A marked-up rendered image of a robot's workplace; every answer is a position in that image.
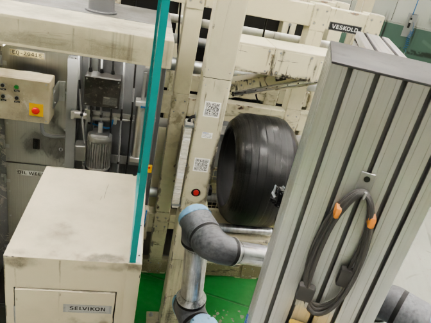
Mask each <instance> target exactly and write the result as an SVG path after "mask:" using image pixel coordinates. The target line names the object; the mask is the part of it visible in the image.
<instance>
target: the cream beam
mask: <svg viewBox="0 0 431 323"><path fill-rule="evenodd" d="M327 50H328V49H327V48H322V47H315V46H308V45H304V44H297V43H293V42H286V41H282V40H275V39H270V38H264V37H256V36H253V35H245V34H242V35H241V41H240V44H239V50H238V53H237V59H236V62H235V68H234V70H237V71H242V72H250V73H254V74H262V75H267V76H274V77H279V78H287V79H295V80H300V81H308V82H312V83H317V82H318V79H319V75H320V73H321V69H322V66H323V63H324V60H325V56H326V52H327Z"/></svg>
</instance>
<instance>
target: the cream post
mask: <svg viewBox="0 0 431 323"><path fill-rule="evenodd" d="M248 1H249V0H214V2H213V6H212V13H211V17H210V24H209V28H208V35H207V42H206V46H205V53H204V57H203V64H202V68H201V75H200V79H199V87H198V93H197V98H196V104H195V109H194V114H195V112H196V121H195V119H194V118H193V120H194V125H195V126H194V128H192V131H191V137H190V144H189V150H188V155H187V161H186V163H187V167H186V168H185V173H184V176H183V184H182V191H181V195H180V201H181V203H180V204H181V206H180V207H178V208H177V211H176V218H175V222H174V229H173V236H172V240H171V248H170V251H169V259H168V263H167V270H166V274H165V281H164V287H163V292H162V299H161V305H160V310H159V314H158V323H179V322H178V320H177V318H176V315H175V314H174V311H173V306H172V301H173V297H174V295H175V294H177V292H178V291H179V290H180V289H181V287H182V273H183V259H184V250H185V248H184V247H183V246H182V244H181V236H182V228H181V227H180V225H179V222H178V217H179V214H180V213H181V212H182V210H184V209H185V208H186V207H188V206H190V205H192V204H203V205H205V206H206V203H207V197H208V191H209V188H210V182H211V177H212V173H213V169H214V163H215V160H216V154H217V148H218V144H219V139H220V136H221V130H222V126H223V121H224V115H225V111H226V105H227V102H228V96H229V93H230V87H231V84H232V78H233V72H234V68H235V62H236V59H237V53H238V50H239V44H240V41H241V35H242V29H243V25H244V20H245V16H246V10H247V7H248ZM205 101H211V102H217V103H221V109H220V113H219V118H213V117H204V116H203V111H204V107H205ZM193 120H192V121H193ZM202 132H207V133H213V135H212V139H211V138H202V137H201V136H202ZM195 158H206V159H210V163H209V166H208V172H198V171H192V170H193V166H194V159H195ZM194 190H198V191H199V194H198V195H194V194H193V191H194Z"/></svg>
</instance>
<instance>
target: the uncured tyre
mask: <svg viewBox="0 0 431 323"><path fill-rule="evenodd" d="M297 149H298V141H297V138H296V135H295V133H294V131H293V130H292V128H291V127H290V125H289V124H288V123H287V122H286V121H285V120H283V119H281V118H279V117H272V116H267V115H258V114H253V113H241V114H238V116H236V117H235V118H233V119H232V120H231V121H230V122H229V123H228V125H227V127H226V129H225V132H224V135H223V139H222V142H221V147H220V151H219V159H218V164H217V179H216V195H217V205H218V209H219V212H220V214H221V215H222V216H223V217H224V219H225V220H226V221H227V222H229V223H231V224H234V225H240V226H255V227H264V228H267V227H268V226H269V225H270V226H271V225H275V217H276V214H277V213H278V211H279V209H280V208H277V207H276V206H275V205H274V204H272V202H271V201H270V196H271V192H272V191H273V189H274V187H275V185H276V186H277V187H279V186H284V187H286V185H287V182H288V178H289V175H290V172H291V169H292V164H293V162H294V158H295V155H296V151H297ZM242 220H244V221H242ZM248 221H252V222H248Z"/></svg>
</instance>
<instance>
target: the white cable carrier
mask: <svg viewBox="0 0 431 323"><path fill-rule="evenodd" d="M187 120H188V119H185V124H186V125H191V126H194V123H193V121H192V119H191V121H188V122H187ZM191 131H192V128H187V127H185V125H184V129H183V137H182V145H181V149H180V157H179V160H178V168H177V172H176V179H175V183H174V190H173V198H172V204H180V203H181V201H180V195H181V191H182V184H183V176H184V173H185V168H186V167H187V163H186V161H187V155H188V150H189V144H190V137H191Z"/></svg>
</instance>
